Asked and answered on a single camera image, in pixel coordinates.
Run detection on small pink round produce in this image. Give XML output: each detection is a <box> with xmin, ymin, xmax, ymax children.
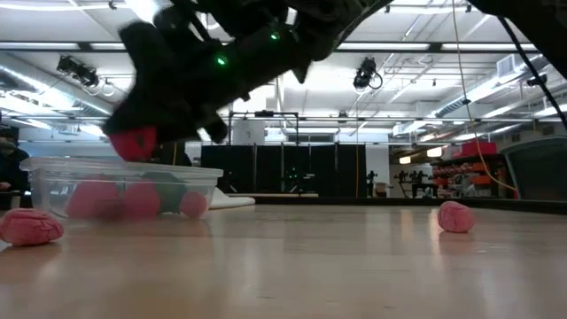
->
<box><xmin>179</xmin><ymin>190</ymin><xmax>209</xmax><ymax>220</ymax></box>

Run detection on white container lid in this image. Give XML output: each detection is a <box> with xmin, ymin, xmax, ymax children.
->
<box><xmin>208</xmin><ymin>186</ymin><xmax>257</xmax><ymax>211</ymax></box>

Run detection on red shelf bins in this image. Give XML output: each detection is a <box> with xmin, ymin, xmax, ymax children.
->
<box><xmin>431</xmin><ymin>140</ymin><xmax>501</xmax><ymax>199</ymax></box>

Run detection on background robot station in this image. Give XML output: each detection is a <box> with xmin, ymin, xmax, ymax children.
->
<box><xmin>393</xmin><ymin>169</ymin><xmax>439</xmax><ymax>199</ymax></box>

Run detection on red round tomato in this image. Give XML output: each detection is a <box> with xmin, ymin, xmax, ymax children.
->
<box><xmin>109</xmin><ymin>127</ymin><xmax>159</xmax><ymax>163</ymax></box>

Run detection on black partition wall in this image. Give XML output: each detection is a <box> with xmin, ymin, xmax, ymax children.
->
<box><xmin>200</xmin><ymin>142</ymin><xmax>368</xmax><ymax>198</ymax></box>

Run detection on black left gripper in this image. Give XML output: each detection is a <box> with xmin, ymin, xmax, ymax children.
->
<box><xmin>102</xmin><ymin>19</ymin><xmax>267</xmax><ymax>145</ymax></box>

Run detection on grey mesh office chair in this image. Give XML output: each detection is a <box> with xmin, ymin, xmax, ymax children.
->
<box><xmin>500</xmin><ymin>135</ymin><xmax>567</xmax><ymax>201</ymax></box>

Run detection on black hanging cable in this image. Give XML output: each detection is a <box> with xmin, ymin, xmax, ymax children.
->
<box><xmin>498</xmin><ymin>15</ymin><xmax>567</xmax><ymax>129</ymax></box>

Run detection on black aluminium table frame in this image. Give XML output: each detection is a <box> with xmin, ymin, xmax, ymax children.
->
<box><xmin>228</xmin><ymin>192</ymin><xmax>567</xmax><ymax>216</ymax></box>

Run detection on green round produce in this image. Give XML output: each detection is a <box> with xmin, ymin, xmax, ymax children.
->
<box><xmin>141</xmin><ymin>171</ymin><xmax>190</xmax><ymax>214</ymax></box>

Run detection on person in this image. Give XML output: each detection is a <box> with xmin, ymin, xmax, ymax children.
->
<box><xmin>0</xmin><ymin>126</ymin><xmax>32</xmax><ymax>209</ymax></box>

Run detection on clear plastic tupperware container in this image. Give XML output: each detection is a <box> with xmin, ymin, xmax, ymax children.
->
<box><xmin>19</xmin><ymin>155</ymin><xmax>225</xmax><ymax>222</ymax></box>

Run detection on pink veined produce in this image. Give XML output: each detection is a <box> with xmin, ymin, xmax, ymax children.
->
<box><xmin>437</xmin><ymin>200</ymin><xmax>476</xmax><ymax>234</ymax></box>
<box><xmin>0</xmin><ymin>207</ymin><xmax>66</xmax><ymax>248</ymax></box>

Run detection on black ceiling camera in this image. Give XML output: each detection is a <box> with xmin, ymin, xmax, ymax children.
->
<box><xmin>56</xmin><ymin>55</ymin><xmax>116</xmax><ymax>97</ymax></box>
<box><xmin>353</xmin><ymin>56</ymin><xmax>384</xmax><ymax>92</ymax></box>

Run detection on yellow hanging cable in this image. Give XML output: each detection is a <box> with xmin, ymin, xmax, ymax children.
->
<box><xmin>450</xmin><ymin>0</ymin><xmax>519</xmax><ymax>194</ymax></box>

